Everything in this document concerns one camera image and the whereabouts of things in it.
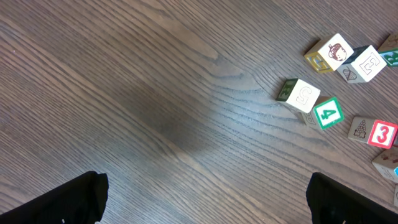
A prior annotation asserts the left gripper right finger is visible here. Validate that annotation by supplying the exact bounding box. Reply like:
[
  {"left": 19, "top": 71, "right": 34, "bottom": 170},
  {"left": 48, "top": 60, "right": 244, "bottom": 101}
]
[{"left": 306, "top": 172, "right": 397, "bottom": 224}]

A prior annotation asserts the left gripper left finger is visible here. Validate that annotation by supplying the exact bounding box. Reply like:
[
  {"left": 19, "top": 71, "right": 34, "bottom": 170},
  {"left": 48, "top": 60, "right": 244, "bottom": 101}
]
[{"left": 1, "top": 171, "right": 109, "bottom": 224}]

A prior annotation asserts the white block brown picture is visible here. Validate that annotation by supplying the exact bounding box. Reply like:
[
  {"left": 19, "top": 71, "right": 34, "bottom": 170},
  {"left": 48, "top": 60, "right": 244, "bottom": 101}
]
[{"left": 393, "top": 184, "right": 398, "bottom": 207}]

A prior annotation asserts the blue number 5 block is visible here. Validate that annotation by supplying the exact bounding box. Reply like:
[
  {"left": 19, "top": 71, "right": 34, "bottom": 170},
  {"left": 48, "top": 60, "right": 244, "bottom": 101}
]
[{"left": 372, "top": 147, "right": 397, "bottom": 183}]

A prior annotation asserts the red number 3 block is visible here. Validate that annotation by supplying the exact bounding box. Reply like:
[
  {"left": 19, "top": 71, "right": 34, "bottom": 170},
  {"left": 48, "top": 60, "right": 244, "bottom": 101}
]
[{"left": 348, "top": 116, "right": 397, "bottom": 149}]

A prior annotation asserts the green number 4 block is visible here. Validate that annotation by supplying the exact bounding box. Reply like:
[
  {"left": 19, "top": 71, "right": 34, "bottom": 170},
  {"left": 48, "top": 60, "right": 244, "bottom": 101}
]
[{"left": 301, "top": 96, "right": 345, "bottom": 130}]

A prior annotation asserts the white letter J block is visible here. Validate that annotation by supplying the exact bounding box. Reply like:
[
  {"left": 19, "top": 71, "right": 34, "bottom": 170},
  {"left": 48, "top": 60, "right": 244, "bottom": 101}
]
[{"left": 275, "top": 78, "right": 320, "bottom": 113}]

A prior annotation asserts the white letter E block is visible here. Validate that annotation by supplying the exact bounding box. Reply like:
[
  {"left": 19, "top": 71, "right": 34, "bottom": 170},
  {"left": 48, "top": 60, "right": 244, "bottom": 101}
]
[{"left": 337, "top": 45, "right": 387, "bottom": 83}]

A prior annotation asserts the acorn picture block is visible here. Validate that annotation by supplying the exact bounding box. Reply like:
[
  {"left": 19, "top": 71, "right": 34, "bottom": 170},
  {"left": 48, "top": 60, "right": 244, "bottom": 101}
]
[{"left": 304, "top": 33, "right": 354, "bottom": 73}]

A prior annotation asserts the block with green R side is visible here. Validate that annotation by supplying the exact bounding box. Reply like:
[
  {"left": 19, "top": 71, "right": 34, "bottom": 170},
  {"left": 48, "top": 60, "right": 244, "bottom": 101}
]
[{"left": 377, "top": 33, "right": 398, "bottom": 67}]

